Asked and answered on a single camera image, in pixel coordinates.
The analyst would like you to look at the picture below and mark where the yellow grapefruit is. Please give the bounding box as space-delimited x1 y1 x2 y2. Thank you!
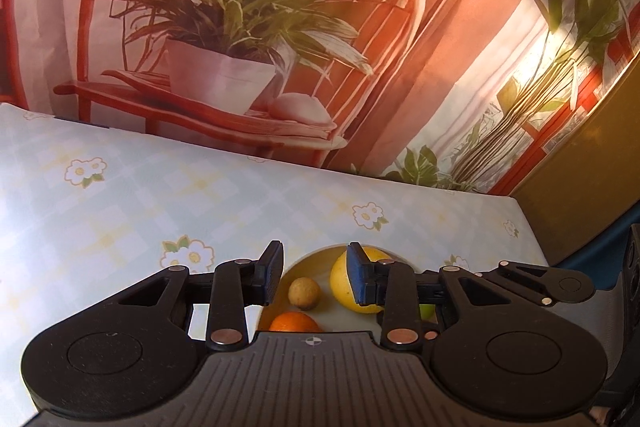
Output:
329 251 382 314

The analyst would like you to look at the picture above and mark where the green apple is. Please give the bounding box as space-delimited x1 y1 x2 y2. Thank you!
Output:
419 305 435 322

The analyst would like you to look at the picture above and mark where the floral checked tablecloth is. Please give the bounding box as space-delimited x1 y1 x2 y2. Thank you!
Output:
1 104 544 426

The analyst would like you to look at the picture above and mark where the orange tangerine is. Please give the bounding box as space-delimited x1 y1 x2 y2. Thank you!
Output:
269 311 322 333

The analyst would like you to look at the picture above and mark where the small brown round fruit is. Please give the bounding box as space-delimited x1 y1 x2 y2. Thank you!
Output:
288 277 322 310

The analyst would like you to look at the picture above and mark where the brown wooden board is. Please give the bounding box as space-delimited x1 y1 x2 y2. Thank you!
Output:
512 60 639 265

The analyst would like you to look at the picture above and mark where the beige round plate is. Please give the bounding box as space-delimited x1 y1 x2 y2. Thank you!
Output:
256 244 381 340

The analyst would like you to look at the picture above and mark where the printed room backdrop cloth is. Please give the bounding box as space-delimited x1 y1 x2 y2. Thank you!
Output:
1 0 639 195

